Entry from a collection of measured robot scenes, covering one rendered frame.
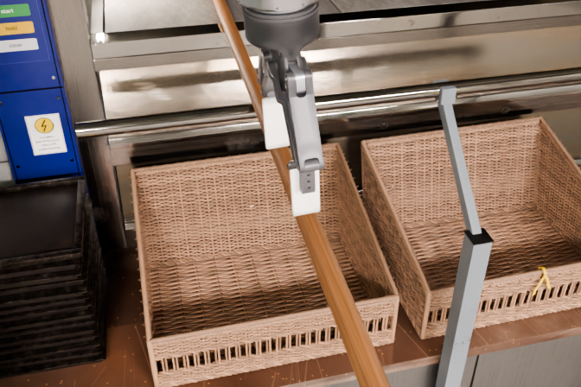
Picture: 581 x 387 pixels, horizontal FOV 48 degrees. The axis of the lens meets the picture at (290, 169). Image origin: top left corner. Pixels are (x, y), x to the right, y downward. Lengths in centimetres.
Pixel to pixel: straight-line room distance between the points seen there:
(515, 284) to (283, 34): 110
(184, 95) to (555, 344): 109
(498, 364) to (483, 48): 81
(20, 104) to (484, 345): 120
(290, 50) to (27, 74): 100
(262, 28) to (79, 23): 94
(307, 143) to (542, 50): 136
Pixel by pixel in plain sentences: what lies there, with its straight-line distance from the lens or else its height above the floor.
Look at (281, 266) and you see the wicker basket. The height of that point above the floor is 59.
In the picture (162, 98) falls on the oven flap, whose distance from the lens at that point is 161.
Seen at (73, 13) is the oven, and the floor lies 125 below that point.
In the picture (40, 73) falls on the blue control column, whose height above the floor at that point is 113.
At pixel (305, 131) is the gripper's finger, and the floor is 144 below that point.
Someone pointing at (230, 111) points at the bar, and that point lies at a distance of 122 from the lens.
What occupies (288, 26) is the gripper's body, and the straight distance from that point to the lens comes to 62.
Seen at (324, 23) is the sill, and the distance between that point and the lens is 160.
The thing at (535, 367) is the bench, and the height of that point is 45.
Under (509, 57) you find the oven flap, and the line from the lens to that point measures 187.
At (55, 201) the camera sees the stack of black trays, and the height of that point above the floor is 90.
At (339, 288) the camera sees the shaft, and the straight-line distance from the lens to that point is 79.
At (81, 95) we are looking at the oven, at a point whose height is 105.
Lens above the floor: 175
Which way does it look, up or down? 34 degrees down
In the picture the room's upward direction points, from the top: straight up
